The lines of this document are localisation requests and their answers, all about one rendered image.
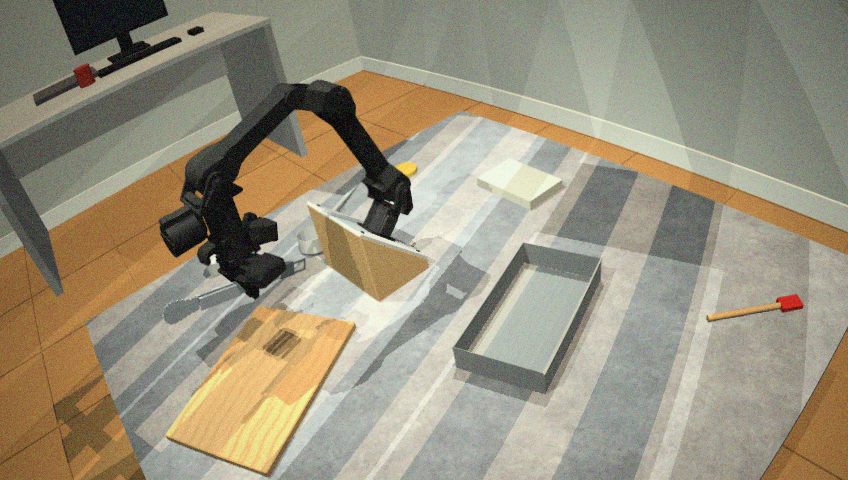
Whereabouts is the pale grey cylinder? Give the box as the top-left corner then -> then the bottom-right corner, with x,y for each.
205,254 -> 221,275

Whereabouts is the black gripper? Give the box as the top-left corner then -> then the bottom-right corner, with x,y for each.
197,221 -> 286,300

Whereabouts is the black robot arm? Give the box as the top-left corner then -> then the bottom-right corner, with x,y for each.
159,79 -> 413,258

